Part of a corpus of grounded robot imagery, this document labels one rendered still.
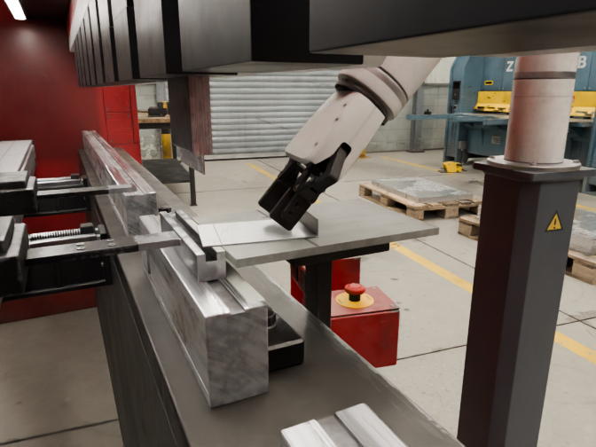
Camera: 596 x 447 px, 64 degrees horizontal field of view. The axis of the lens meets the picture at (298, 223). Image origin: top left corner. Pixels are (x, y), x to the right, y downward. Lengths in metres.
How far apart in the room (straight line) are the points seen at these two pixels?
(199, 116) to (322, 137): 0.13
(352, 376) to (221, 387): 0.14
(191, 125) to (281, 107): 8.08
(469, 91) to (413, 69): 7.59
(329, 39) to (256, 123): 8.28
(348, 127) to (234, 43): 0.28
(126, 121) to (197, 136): 2.21
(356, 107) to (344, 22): 0.37
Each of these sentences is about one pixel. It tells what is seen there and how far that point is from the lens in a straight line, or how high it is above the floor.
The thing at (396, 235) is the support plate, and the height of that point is 1.00.
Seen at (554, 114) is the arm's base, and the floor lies 1.11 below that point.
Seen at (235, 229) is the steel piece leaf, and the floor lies 1.00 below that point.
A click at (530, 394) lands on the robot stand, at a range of 1.34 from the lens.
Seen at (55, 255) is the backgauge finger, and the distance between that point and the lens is 0.53.
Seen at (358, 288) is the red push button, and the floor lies 0.81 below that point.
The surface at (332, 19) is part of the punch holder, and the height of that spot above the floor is 1.18.
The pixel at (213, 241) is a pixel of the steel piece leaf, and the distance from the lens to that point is 0.53.
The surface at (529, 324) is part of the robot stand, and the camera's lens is 1.22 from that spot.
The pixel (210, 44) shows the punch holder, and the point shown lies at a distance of 0.30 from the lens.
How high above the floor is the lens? 1.16
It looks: 16 degrees down
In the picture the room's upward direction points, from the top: straight up
